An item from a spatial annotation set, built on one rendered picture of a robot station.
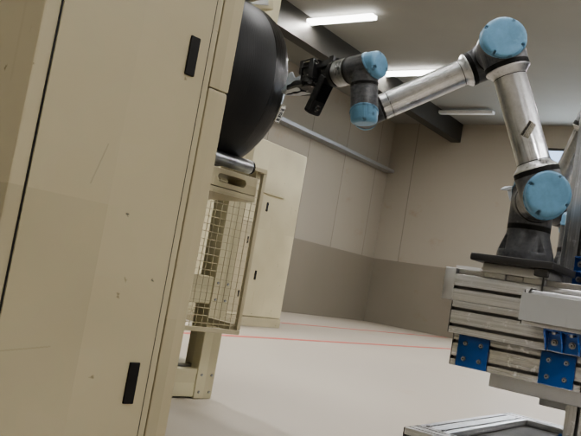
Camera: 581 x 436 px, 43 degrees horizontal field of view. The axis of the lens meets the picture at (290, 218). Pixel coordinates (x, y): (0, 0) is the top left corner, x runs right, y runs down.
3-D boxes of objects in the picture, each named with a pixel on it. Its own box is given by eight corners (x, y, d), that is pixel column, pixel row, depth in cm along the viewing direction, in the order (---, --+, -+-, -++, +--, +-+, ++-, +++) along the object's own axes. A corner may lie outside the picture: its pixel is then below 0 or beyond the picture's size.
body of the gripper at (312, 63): (315, 69, 218) (347, 61, 210) (313, 97, 216) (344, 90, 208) (297, 60, 213) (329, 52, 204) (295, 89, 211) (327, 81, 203)
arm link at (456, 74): (500, 40, 214) (345, 106, 218) (507, 26, 203) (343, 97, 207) (517, 74, 213) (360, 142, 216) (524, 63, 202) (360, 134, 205)
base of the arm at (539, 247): (559, 268, 204) (564, 233, 205) (543, 261, 192) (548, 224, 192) (506, 261, 213) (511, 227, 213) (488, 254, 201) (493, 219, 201)
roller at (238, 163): (165, 151, 216) (172, 138, 214) (159, 143, 219) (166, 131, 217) (251, 177, 240) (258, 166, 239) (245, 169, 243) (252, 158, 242)
